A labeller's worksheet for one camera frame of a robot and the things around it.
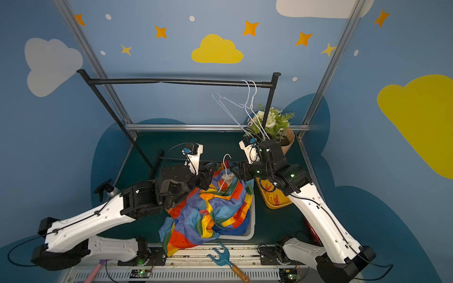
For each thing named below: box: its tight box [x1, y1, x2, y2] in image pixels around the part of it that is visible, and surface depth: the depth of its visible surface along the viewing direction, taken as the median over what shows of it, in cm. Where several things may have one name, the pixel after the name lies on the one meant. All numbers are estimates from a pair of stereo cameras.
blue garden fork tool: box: [207, 241, 250, 283], surface depth 74 cm
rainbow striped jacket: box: [158, 160, 254, 257], surface depth 72 cm
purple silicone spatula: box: [83, 259, 107, 283], surface depth 70 cm
